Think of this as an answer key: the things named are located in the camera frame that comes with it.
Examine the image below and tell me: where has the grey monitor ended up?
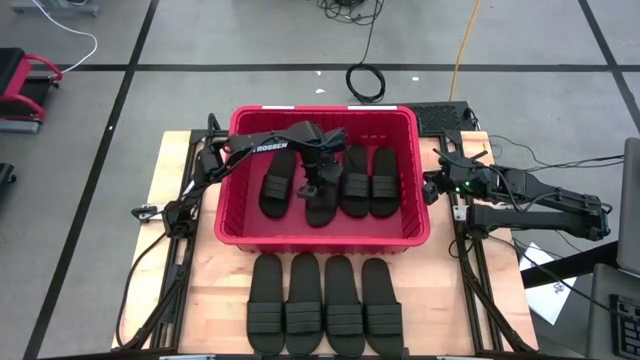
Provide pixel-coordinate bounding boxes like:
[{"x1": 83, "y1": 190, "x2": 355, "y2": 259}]
[{"x1": 616, "y1": 137, "x2": 640, "y2": 277}]

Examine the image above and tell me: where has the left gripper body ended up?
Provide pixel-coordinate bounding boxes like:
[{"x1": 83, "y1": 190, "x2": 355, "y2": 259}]
[{"x1": 298, "y1": 144, "x2": 346, "y2": 200}]

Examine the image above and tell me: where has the grey stand base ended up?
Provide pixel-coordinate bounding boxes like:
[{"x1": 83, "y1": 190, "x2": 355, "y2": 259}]
[{"x1": 9, "y1": 0, "x2": 101, "y2": 17}]

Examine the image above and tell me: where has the coiled black cable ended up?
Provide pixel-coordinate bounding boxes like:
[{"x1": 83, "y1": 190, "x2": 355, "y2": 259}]
[{"x1": 319, "y1": 0, "x2": 387, "y2": 105}]

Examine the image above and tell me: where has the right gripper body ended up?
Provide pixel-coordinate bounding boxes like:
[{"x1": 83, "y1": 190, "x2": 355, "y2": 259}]
[{"x1": 437, "y1": 153, "x2": 494, "y2": 201}]

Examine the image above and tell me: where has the black keyboard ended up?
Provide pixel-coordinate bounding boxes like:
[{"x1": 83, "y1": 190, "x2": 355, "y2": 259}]
[{"x1": 609, "y1": 293, "x2": 640, "y2": 359}]

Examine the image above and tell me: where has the black rubber slide sandal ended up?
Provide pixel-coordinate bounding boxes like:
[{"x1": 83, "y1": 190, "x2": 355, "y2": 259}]
[
  {"x1": 323, "y1": 254, "x2": 366, "y2": 359},
  {"x1": 246, "y1": 253, "x2": 287, "y2": 357},
  {"x1": 284, "y1": 252, "x2": 325, "y2": 358},
  {"x1": 302, "y1": 169, "x2": 342, "y2": 229},
  {"x1": 360, "y1": 257, "x2": 405, "y2": 359},
  {"x1": 339, "y1": 144, "x2": 372, "y2": 219},
  {"x1": 258, "y1": 148, "x2": 299, "y2": 220},
  {"x1": 369, "y1": 146, "x2": 402, "y2": 219}
]

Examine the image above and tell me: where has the yellow cable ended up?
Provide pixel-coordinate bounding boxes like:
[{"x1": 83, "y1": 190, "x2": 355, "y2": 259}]
[{"x1": 448, "y1": 0, "x2": 482, "y2": 103}]

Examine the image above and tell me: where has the white paper sheet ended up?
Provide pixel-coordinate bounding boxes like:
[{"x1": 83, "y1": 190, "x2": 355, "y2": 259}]
[{"x1": 521, "y1": 242, "x2": 577, "y2": 326}]

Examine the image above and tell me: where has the grey desk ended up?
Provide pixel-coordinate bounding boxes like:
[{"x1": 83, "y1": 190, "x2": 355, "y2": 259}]
[{"x1": 585, "y1": 263, "x2": 640, "y2": 360}]

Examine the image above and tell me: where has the black perforated box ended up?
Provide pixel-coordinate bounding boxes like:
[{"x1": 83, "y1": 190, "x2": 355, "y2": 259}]
[{"x1": 409, "y1": 101, "x2": 476, "y2": 135}]

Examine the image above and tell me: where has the black chair castor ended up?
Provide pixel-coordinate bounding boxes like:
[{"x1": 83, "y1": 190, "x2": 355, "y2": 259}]
[{"x1": 0, "y1": 162, "x2": 17, "y2": 197}]

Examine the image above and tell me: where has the red plastic bin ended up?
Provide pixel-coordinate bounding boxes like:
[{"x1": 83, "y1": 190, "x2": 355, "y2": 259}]
[{"x1": 213, "y1": 103, "x2": 432, "y2": 255}]

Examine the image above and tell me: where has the white cable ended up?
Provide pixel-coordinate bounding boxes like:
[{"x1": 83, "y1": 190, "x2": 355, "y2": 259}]
[{"x1": 29, "y1": 0, "x2": 99, "y2": 76}]

